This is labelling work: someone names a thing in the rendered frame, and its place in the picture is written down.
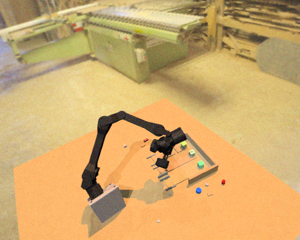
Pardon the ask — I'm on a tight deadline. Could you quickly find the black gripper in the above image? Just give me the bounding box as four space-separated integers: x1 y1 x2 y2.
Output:
155 142 176 169

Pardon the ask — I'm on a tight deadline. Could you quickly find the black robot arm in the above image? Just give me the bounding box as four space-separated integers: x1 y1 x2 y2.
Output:
80 110 187 201

